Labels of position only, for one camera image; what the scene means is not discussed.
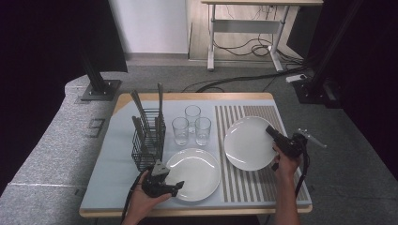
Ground black floor cable bundle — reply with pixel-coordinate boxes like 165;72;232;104
181;64;311;94

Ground person's left hand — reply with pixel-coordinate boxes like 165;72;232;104
127;170;174;221

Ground white standing desk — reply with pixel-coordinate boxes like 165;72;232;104
201;0;325;72

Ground black stand with base plate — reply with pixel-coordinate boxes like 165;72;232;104
79;46;123;102

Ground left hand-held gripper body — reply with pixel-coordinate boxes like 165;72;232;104
141;159;173;199

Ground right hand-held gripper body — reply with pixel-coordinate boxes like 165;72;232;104
276;127;329;159

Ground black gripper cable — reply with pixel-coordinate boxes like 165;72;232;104
294;146;312;200
121;166;153;224

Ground white round plate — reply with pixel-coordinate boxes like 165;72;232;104
223;115;280;172
164;147;222;203

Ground black curtain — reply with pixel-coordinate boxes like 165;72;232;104
286;0;398;173

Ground white power strip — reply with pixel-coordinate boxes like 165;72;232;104
285;73;309;84

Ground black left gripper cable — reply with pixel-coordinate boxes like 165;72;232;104
121;166;153;224

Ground light blue table mat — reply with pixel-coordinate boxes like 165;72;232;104
82;98;314;211

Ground person's right hand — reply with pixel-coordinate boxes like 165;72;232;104
271;142;304;182

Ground short silver cutlery piece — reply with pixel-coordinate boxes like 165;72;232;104
131;115;147;155

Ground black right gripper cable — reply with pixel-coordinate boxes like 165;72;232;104
294;146;312;200

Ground tangled cables under desk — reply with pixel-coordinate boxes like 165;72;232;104
212;5;306;65

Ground striped grey placemat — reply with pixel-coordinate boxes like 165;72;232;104
214;105;311;203

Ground black wire cutlery basket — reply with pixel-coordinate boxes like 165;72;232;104
130;108;167;173

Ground long silver cutlery piece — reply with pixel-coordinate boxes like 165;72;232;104
130;89;150;134

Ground black metal frame stand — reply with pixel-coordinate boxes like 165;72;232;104
294;0;366;109

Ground clear drinking glass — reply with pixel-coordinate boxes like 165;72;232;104
184;105;202;134
171;116;191;147
194;116;213;147

